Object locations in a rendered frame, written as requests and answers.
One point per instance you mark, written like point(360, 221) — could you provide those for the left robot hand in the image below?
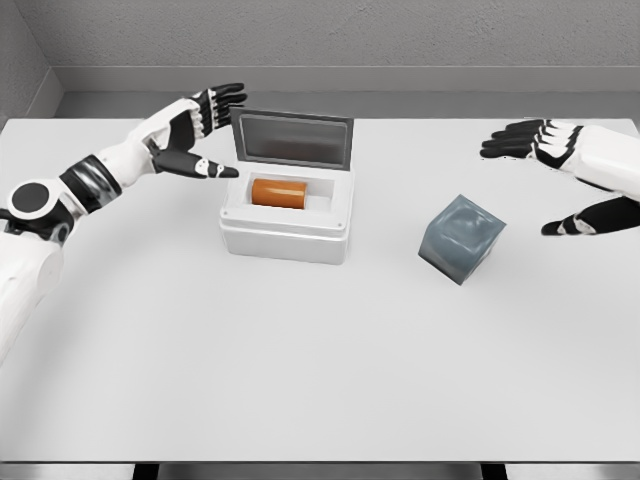
point(175, 131)

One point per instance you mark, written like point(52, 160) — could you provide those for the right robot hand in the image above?
point(585, 150)

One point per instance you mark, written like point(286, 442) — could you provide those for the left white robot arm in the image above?
point(55, 200)

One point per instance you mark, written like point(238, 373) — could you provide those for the white box with hinged lid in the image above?
point(290, 200)

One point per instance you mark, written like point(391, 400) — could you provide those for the orange cylinder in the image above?
point(279, 192)

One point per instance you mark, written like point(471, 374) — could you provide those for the grey-blue cube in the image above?
point(461, 240)

